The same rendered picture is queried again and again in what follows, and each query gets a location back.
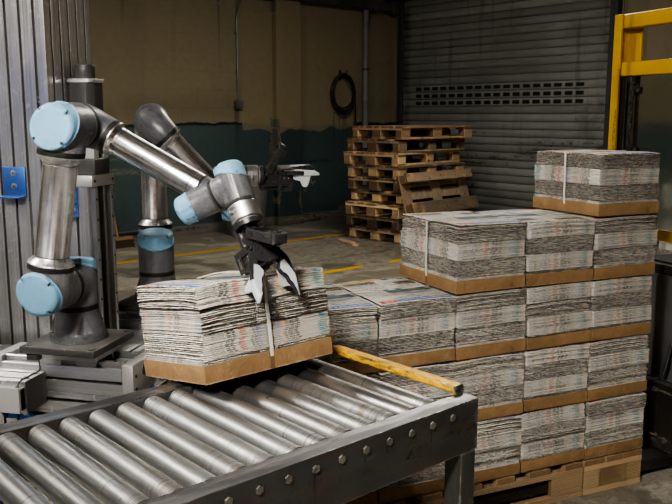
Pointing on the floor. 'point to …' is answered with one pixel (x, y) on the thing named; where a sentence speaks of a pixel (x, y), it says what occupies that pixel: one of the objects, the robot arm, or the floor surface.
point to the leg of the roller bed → (459, 479)
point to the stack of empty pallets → (390, 219)
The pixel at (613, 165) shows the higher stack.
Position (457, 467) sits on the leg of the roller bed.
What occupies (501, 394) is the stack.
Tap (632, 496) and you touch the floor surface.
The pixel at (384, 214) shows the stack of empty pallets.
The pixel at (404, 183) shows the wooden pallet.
